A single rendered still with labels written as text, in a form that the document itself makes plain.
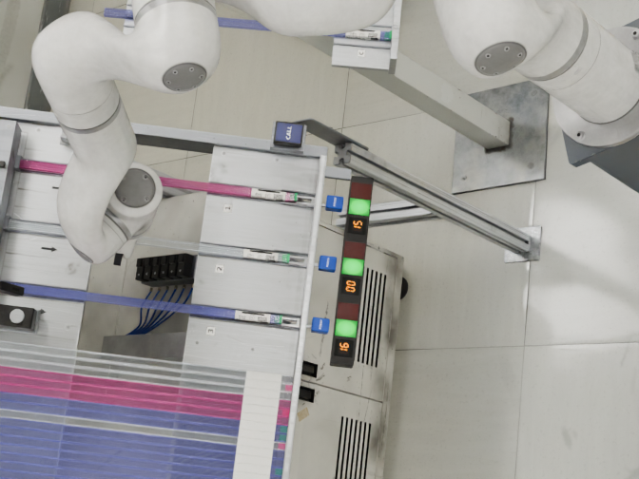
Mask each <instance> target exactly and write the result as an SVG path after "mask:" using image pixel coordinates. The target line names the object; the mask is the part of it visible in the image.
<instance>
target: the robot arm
mask: <svg viewBox="0 0 639 479"><path fill-rule="evenodd" d="M433 1H434V5H435V8H436V14H437V18H438V22H439V24H440V27H441V31H442V34H443V37H444V40H445V42H446V45H447V47H448V49H449V51H450V52H451V54H452V55H453V57H454V58H455V60H456V61H457V62H458V63H459V65H460V66H461V67H462V68H464V69H465V70H466V71H467V72H469V73H470V74H472V75H474V76H475V77H478V78H482V79H490V78H495V77H498V76H501V75H503V74H505V73H508V72H510V71H512V70H513V69H514V70H515V71H517V72H518V73H520V74H521V75H523V76H524V77H525V78H527V79H528V80H530V81H531V82H533V83H534V84H535V85H537V86H539V87H540V88H542V89H543V90H545V91H546V92H548V93H549V94H550V95H552V96H553V100H552V102H553V111H554V114H555V118H556V121H557V122H558V123H559V125H560V127H561V128H562V130H563V131H564V132H565V133H566V134H567V135H568V136H569V137H571V138H572V139H573V140H575V141H576V142H578V143H580V144H582V145H585V146H589V147H594V148H606V147H612V146H617V145H619V144H624V143H626V142H628V141H630V140H631V139H633V138H635V137H636V136H638V135H639V29H638V28H632V27H616V28H612V29H605V28H604V27H603V26H601V25H600V24H599V23H598V22H597V21H595V20H594V19H593V18H592V17H591V16H589V15H588V14H587V13H586V12H584V11H583V10H582V9H581V8H579V7H578V6H577V5H576V4H575V3H574V2H572V0H433ZM215 2H221V3H225V4H228V5H230V6H233V7H235V8H237V9H239V10H242V11H243V12H245V13H247V14H248V15H250V16H251V17H252V18H254V19H255V20H256V21H258V22H259V23H261V24H262V25H263V26H265V27H266V28H268V29H270V30H272V31H273V32H276V33H278V34H280V35H285V36H293V37H303V36H319V35H332V34H340V33H346V32H352V31H356V30H360V29H365V28H368V27H370V26H372V25H373V24H375V23H376V22H378V21H379V20H380V19H382V18H383V17H384V16H385V15H386V14H387V12H388V11H389V10H390V8H391V7H392V6H393V5H394V3H395V2H396V0H131V3H132V11H133V19H134V27H135V28H134V30H133V31H132V32H131V33H130V34H128V35H125V34H124V33H123V32H121V31H120V30H119V29H117V28H116V27H115V26H114V25H112V24H111V23H110V22H108V20H106V19H105V18H103V17H101V16H100V15H98V14H95V13H93V12H89V11H75V12H72V13H69V14H66V15H64V16H62V17H60V18H58V19H57V20H55V21H53V22H52V23H51V24H49V25H48V26H47V27H45V28H44V29H43V30H42V31H41V32H40V33H39V35H38V36H37V38H36V39H35V41H34V43H33V47H32V51H31V61H32V66H33V70H34V72H35V75H36V78H37V80H38V82H39V84H40V86H41V88H42V89H43V91H44V93H45V95H46V97H47V99H48V102H49V104H50V106H51V108H52V110H53V112H54V114H55V116H56V118H57V120H58V122H59V124H60V126H61V127H62V129H63V131H64V133H65V135H66V136H67V138H68V141H69V143H70V145H71V147H72V149H73V153H72V156H71V158H70V160H69V162H68V165H67V168H66V170H65V173H64V175H63V178H62V180H61V183H60V186H59V190H58V195H57V215H58V219H59V221H60V224H61V226H62V229H63V231H64V233H65V235H66V237H67V239H68V241H69V243H70V245H71V247H72V248H73V249H74V251H75V252H76V254H78V255H79V256H80V257H81V258H82V259H83V260H85V261H87V262H89V263H92V264H101V263H103V262H105V261H107V260H109V259H110V258H111V257H113V256H114V255H115V257H114V262H113V265H118V266H121V261H122V257H123V256H124V258H125V259H129V258H130V257H131V256H132V253H133V250H134V247H135V244H136V241H137V238H139V237H141V236H142V235H144V234H145V233H146V232H147V231H148V230H149V228H150V226H151V224H152V222H153V220H154V218H155V215H156V212H157V210H158V207H159V204H160V202H161V199H162V195H163V186H162V183H161V180H160V178H159V176H158V175H157V174H156V172H155V171H154V170H152V169H151V168H150V167H148V166H146V165H144V164H141V163H134V162H133V161H134V158H135V155H136V151H137V141H136V136H135V133H134V130H133V128H132V125H131V123H130V120H129V118H128V116H127V113H126V109H125V106H124V104H123V101H122V98H121V96H120V93H119V90H118V88H117V87H116V84H115V82H114V80H119V81H125V82H129V83H132V84H134V85H137V86H142V87H145V88H148V89H152V90H155V91H158V92H162V93H166V94H183V93H186V92H189V91H192V90H194V89H196V88H197V87H199V86H201V85H202V84H203V83H205V82H206V81H207V80H208V79H209V78H210V77H211V76H212V75H213V73H214V71H215V70H216V68H217V66H218V63H219V61H220V57H221V36H220V30H219V24H218V18H217V12H216V7H215Z"/></svg>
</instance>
